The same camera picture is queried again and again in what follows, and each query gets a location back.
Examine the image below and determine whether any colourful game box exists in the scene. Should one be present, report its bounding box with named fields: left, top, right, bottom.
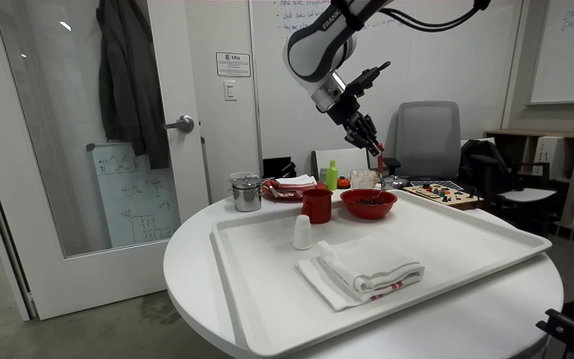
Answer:
left=408, top=184, right=481, bottom=208

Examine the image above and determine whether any dark hanging jacket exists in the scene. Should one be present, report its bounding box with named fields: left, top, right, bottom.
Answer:
left=97, top=0, right=170, bottom=170

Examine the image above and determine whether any small white cup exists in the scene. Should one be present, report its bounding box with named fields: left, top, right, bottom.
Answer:
left=294, top=216, right=314, bottom=252

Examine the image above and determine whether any clear plastic container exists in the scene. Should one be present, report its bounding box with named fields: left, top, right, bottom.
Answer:
left=350, top=170, right=380, bottom=190

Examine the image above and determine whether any door handle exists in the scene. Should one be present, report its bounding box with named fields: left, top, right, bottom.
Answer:
left=166, top=114, right=196, bottom=134

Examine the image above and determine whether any grey office chair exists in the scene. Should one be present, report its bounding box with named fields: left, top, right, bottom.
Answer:
left=388, top=102, right=461, bottom=178

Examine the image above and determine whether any red spoon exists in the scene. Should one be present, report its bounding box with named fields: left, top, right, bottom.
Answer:
left=376, top=154, right=388, bottom=192

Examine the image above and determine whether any green bottle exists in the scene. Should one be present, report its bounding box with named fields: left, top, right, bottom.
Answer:
left=326, top=160, right=340, bottom=192

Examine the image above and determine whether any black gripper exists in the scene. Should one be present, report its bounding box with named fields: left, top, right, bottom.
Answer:
left=330, top=96, right=384, bottom=156

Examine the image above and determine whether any white plastic tray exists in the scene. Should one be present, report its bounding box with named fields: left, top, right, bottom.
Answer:
left=212, top=194, right=551, bottom=357

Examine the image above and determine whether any orange bowl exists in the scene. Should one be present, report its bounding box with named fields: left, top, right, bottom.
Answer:
left=342, top=188, right=398, bottom=220

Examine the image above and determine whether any red plate with napkin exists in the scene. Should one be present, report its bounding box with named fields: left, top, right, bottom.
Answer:
left=262, top=176, right=318, bottom=204

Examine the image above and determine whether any wall sign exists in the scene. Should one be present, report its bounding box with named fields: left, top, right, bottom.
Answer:
left=216, top=52, right=252, bottom=78

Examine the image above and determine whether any metal canister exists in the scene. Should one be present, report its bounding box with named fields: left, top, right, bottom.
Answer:
left=232, top=176, right=262, bottom=212

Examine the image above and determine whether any wooden shelf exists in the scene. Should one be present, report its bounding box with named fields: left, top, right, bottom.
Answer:
left=491, top=128, right=574, bottom=236

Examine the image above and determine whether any leaning whiteboard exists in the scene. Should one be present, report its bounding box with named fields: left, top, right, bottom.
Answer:
left=89, top=142, right=180, bottom=248

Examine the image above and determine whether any white door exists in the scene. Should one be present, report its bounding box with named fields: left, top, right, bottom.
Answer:
left=0, top=0, right=208, bottom=320

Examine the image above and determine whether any red mug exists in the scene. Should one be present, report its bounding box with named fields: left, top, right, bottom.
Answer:
left=302, top=188, right=332, bottom=224

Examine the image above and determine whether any folded white towel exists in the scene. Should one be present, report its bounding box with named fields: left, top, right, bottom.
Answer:
left=298, top=242, right=425, bottom=312

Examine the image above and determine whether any black bag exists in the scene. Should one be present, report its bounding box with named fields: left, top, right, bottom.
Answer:
left=461, top=140, right=519, bottom=200

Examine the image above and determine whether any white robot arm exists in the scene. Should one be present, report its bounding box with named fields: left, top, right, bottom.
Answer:
left=284, top=0, right=491, bottom=156

